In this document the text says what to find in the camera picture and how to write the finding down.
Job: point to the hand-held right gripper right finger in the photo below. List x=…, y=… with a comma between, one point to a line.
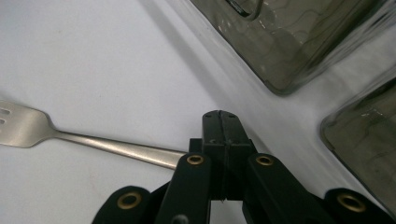
x=235, y=137

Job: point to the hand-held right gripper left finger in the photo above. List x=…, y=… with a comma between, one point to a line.
x=213, y=130

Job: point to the steel fork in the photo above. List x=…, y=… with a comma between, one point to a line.
x=28, y=127

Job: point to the smoky clear plastic bin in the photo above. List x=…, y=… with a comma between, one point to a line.
x=295, y=46
x=367, y=140

